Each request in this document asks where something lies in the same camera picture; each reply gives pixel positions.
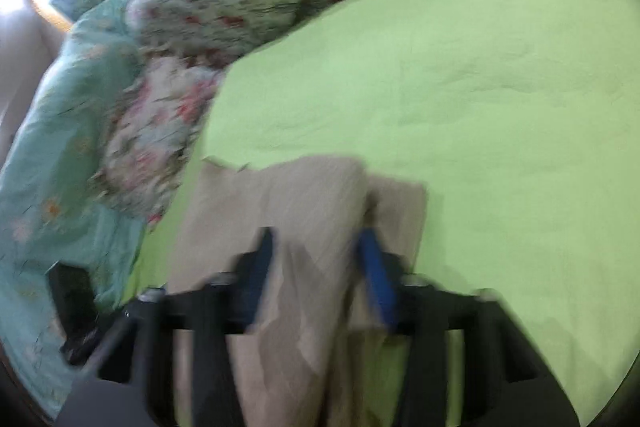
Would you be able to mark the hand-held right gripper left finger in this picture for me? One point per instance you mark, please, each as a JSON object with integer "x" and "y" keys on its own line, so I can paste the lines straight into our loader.
{"x": 260, "y": 279}

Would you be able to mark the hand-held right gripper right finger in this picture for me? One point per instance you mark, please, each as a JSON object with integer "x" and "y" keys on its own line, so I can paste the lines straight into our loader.
{"x": 376, "y": 279}

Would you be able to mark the beige knit sweater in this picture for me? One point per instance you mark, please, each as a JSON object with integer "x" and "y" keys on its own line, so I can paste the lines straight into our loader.
{"x": 310, "y": 207}

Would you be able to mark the teal floral quilt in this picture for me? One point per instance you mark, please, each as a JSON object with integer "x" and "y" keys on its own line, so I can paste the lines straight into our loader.
{"x": 60, "y": 147}

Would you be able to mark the pink floral pillow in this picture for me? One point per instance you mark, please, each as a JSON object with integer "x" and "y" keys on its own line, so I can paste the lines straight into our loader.
{"x": 150, "y": 142}

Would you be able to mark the light green bed sheet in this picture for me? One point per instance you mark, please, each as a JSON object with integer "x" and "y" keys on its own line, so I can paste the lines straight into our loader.
{"x": 450, "y": 107}

